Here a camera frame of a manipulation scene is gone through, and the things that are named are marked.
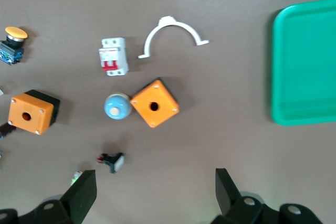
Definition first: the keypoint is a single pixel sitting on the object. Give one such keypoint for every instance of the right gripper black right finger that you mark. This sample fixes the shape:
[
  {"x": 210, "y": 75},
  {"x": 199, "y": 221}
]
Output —
[{"x": 228, "y": 195}]

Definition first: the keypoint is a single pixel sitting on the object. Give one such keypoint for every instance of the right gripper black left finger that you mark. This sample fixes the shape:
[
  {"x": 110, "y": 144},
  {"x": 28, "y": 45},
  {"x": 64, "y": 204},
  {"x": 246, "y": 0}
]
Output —
[{"x": 78, "y": 195}]

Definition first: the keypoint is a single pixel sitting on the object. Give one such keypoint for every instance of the small black capacitor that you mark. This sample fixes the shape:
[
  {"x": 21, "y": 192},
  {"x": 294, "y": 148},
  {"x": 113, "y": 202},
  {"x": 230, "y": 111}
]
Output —
[{"x": 6, "y": 130}]

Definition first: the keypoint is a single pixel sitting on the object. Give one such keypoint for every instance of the small green white indicator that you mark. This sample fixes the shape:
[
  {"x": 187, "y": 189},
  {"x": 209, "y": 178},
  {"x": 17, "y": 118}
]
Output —
[{"x": 77, "y": 178}]

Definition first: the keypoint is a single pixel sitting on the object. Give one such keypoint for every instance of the orange button box black base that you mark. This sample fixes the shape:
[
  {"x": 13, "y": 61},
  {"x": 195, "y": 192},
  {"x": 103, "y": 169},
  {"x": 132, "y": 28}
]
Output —
[
  {"x": 155, "y": 103},
  {"x": 29, "y": 113}
]

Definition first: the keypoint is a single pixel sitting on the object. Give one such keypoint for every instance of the blue dome button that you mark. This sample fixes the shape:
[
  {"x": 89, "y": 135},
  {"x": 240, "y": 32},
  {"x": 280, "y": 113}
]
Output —
[{"x": 116, "y": 106}]

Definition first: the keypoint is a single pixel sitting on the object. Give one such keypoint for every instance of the green plastic tray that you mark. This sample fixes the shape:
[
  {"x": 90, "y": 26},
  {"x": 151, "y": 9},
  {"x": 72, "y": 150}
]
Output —
[{"x": 307, "y": 64}]

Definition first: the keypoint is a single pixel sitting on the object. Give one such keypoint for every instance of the yellow mushroom push button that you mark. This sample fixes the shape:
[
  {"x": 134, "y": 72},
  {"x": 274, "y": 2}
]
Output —
[{"x": 13, "y": 43}]

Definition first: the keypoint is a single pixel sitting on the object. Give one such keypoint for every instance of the small white pipe clamp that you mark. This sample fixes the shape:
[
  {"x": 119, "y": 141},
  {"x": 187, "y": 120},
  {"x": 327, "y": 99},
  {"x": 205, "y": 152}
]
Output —
[{"x": 155, "y": 31}]

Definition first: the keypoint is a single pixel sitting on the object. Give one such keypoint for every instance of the small black red switch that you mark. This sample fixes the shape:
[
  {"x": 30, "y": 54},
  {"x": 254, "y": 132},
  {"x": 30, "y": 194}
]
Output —
[{"x": 113, "y": 161}]

